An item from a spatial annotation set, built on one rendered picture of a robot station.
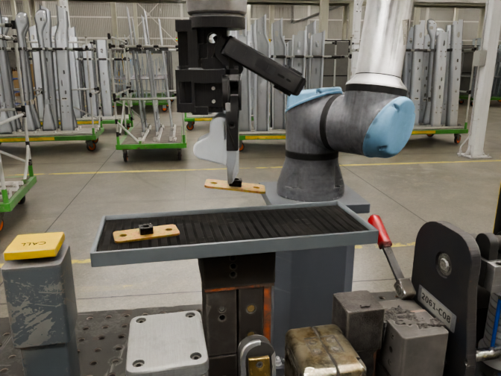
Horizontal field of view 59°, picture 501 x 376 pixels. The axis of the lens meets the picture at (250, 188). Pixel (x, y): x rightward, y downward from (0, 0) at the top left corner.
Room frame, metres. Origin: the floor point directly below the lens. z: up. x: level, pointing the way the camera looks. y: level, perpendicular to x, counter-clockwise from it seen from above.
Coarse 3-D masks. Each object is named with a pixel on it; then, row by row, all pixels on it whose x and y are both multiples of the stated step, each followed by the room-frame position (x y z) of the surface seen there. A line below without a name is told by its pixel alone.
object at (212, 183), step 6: (210, 180) 0.61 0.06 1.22; (216, 180) 0.62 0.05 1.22; (234, 180) 0.59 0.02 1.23; (240, 180) 0.60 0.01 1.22; (204, 186) 0.58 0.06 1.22; (210, 186) 0.58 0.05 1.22; (216, 186) 0.58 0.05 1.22; (222, 186) 0.59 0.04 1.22; (228, 186) 0.59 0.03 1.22; (234, 186) 0.59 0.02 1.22; (240, 186) 0.59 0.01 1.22; (246, 186) 0.60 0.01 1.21; (252, 186) 0.60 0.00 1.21; (258, 186) 0.61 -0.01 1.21; (264, 186) 0.61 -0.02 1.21; (252, 192) 0.58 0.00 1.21; (258, 192) 0.58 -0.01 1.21; (264, 192) 0.58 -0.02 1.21
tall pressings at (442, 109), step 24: (432, 24) 8.18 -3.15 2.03; (456, 24) 8.00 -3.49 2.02; (408, 48) 8.31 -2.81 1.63; (456, 48) 7.96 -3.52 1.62; (408, 72) 8.27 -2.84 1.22; (456, 72) 7.92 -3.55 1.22; (408, 96) 8.24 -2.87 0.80; (432, 96) 7.89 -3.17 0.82; (456, 96) 7.89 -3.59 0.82; (432, 120) 7.82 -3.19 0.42; (456, 120) 7.87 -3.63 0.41
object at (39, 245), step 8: (16, 240) 0.54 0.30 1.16; (24, 240) 0.54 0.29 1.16; (32, 240) 0.54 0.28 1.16; (40, 240) 0.54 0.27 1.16; (48, 240) 0.54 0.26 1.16; (56, 240) 0.54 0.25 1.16; (8, 248) 0.51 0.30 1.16; (16, 248) 0.51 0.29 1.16; (24, 248) 0.51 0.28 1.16; (32, 248) 0.51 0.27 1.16; (40, 248) 0.51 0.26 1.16; (48, 248) 0.51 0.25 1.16; (56, 248) 0.52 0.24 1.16; (8, 256) 0.50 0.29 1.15; (16, 256) 0.50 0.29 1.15; (24, 256) 0.50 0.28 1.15; (32, 256) 0.50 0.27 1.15; (40, 256) 0.51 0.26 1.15; (48, 256) 0.51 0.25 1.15
